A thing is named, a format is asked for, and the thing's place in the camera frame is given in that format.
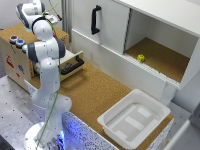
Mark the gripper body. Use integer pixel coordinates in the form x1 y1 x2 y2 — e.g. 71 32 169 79
42 11 63 24

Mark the wooden drawer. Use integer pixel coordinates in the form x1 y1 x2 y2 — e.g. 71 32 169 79
57 49 85 82

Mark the wooden drawer box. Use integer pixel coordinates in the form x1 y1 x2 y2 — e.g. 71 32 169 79
0 22 71 93

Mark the blue button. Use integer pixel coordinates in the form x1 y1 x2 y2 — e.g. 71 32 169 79
15 38 26 48

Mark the green button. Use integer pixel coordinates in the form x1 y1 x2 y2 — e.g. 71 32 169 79
21 44 29 53

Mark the red button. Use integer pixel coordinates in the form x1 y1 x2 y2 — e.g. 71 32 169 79
9 35 19 45

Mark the white sliding door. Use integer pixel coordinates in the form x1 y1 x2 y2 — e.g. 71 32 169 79
72 0 131 56

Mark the yellow block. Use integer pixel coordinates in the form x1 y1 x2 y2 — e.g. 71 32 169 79
136 54 146 63

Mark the white cabinet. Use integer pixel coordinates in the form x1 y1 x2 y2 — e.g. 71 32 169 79
70 0 200 108

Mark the white plastic box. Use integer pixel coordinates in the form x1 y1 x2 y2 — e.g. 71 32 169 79
96 88 172 150

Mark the black door handle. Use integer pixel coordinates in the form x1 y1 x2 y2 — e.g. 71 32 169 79
90 4 102 36

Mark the black drawer handle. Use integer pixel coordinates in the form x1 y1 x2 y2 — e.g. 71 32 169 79
60 54 85 76

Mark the green cable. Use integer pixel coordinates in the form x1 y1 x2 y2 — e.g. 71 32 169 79
34 0 64 150

